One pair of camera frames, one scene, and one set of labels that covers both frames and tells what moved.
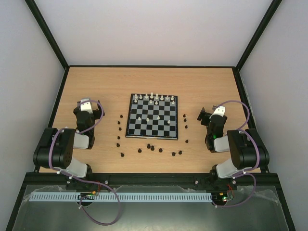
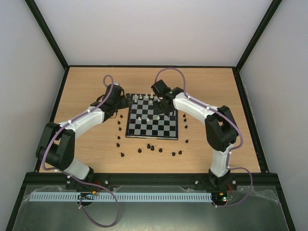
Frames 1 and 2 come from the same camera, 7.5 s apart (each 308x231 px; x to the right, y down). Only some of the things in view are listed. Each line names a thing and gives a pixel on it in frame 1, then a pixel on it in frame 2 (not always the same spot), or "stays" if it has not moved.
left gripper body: (98, 114) to (124, 104)
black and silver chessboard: (152, 116) stays
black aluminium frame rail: (201, 180) stays
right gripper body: (203, 116) to (165, 105)
